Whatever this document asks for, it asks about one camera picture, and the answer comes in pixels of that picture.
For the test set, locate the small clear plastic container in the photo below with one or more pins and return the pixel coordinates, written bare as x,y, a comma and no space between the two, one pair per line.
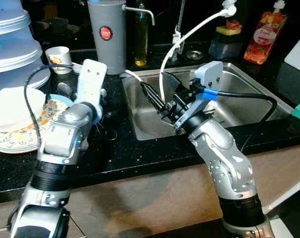
9,17

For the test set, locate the dark sponge caddy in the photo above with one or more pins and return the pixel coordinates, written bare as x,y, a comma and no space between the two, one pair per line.
224,47

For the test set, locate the blue tape wrap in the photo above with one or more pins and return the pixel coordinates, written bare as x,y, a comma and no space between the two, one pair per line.
209,94

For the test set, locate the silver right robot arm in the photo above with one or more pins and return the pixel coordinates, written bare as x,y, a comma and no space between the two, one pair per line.
229,163

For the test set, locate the floral plate with blue rim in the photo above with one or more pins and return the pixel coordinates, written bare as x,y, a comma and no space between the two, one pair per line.
21,139

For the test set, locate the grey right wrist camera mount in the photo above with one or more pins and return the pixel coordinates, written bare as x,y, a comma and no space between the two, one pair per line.
212,74

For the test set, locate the red scrubber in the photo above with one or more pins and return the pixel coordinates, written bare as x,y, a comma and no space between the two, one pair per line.
233,24

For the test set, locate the chrome curved spout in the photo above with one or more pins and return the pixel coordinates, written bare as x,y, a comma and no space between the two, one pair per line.
142,9

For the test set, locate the round metal countertop cap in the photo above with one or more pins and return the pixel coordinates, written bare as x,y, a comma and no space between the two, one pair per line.
194,54

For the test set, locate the metal spoon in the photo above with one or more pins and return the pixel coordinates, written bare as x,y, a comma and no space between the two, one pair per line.
64,89

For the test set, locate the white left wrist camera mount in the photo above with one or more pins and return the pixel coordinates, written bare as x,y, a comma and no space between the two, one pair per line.
93,79

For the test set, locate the orange dish soap bottle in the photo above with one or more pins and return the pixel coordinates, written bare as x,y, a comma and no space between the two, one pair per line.
264,39

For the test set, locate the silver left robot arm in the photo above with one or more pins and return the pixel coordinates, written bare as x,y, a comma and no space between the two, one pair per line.
66,134

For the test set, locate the grey cylinder with red label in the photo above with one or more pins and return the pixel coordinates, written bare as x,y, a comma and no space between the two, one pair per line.
106,54

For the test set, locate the white board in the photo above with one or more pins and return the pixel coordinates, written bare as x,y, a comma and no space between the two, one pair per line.
298,57

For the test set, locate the chrome kitchen faucet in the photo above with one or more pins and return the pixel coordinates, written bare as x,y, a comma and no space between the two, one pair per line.
180,20

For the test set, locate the white bowl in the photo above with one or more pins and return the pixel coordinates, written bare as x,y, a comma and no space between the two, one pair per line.
11,109

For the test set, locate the black pan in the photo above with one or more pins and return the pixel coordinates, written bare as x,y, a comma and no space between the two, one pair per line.
56,25

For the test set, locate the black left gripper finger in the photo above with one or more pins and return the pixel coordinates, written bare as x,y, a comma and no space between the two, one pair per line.
109,131

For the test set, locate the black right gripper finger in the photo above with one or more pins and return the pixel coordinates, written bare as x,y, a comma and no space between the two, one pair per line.
152,96
174,84

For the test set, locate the white appliance door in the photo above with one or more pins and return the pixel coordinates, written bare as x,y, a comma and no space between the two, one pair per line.
288,196

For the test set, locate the yellow oil glass bottle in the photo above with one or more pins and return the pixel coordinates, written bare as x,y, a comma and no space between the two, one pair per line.
141,49

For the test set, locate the white printed cup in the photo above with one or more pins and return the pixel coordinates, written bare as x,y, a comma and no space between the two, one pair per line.
58,57

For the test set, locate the stainless steel sink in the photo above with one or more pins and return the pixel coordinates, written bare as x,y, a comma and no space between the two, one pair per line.
254,84

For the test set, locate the yellow sponge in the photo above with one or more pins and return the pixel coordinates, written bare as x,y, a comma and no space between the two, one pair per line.
228,30

